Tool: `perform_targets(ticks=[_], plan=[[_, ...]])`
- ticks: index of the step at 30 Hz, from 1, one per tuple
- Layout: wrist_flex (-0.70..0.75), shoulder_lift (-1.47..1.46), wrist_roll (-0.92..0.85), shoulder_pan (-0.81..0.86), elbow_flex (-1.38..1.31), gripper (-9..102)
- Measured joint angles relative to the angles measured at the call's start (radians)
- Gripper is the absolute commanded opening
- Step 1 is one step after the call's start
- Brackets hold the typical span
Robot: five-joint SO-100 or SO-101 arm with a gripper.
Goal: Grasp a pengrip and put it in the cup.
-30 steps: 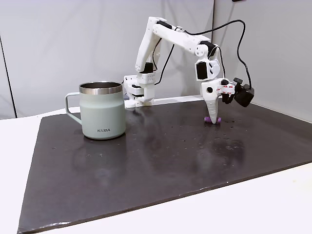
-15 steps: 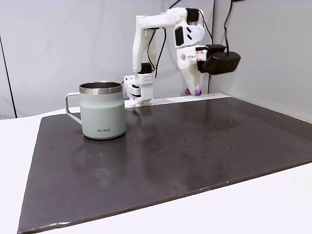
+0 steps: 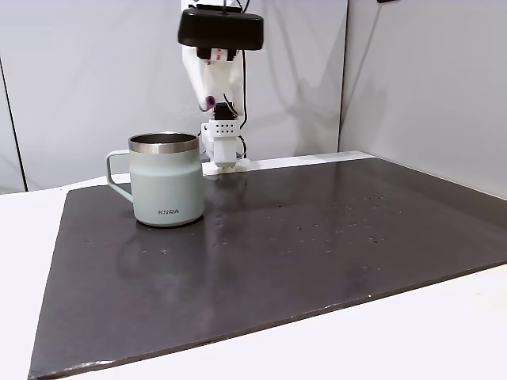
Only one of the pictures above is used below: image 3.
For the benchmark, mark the pale green steel mug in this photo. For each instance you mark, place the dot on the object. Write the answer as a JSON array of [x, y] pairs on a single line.
[[166, 186]]

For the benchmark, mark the dark grey table mat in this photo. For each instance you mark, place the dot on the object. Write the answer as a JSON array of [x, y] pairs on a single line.
[[257, 269]]

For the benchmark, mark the black wall fixture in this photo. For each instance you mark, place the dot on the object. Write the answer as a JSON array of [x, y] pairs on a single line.
[[388, 1]]

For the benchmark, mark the purple pen grip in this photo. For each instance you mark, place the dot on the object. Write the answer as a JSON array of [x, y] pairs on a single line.
[[208, 103]]

